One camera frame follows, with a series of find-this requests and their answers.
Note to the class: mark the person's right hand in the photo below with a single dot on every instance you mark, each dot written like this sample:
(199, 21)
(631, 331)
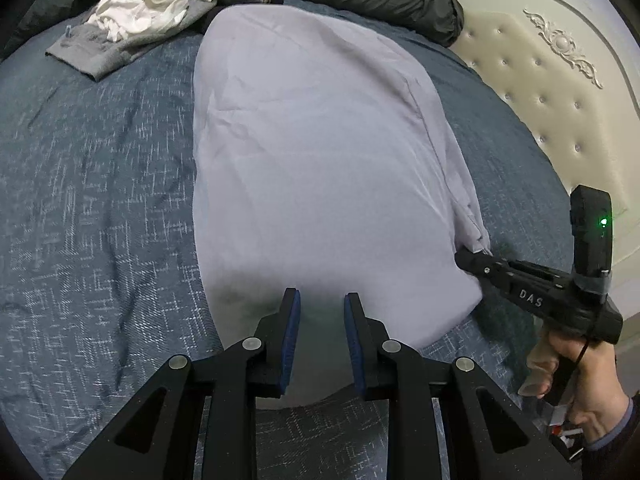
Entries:
(600, 390)

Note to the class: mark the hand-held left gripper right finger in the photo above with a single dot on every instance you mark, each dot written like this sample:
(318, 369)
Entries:
(355, 345)

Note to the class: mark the white garment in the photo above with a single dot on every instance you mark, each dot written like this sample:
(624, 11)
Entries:
(140, 5)

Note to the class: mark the light grey zip jacket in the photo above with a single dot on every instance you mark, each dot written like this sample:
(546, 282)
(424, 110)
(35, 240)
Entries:
(325, 160)

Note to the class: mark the cream tufted headboard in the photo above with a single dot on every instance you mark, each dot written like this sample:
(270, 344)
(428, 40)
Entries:
(550, 100)

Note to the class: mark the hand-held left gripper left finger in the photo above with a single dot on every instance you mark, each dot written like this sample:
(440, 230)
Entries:
(292, 340)

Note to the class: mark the person's right forearm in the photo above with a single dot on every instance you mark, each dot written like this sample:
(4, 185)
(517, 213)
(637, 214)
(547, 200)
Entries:
(615, 435)

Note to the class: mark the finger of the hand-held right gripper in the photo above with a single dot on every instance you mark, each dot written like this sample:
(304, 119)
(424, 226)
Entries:
(475, 262)

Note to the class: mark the bed with blue sheet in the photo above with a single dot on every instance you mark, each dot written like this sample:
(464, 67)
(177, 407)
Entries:
(100, 185)

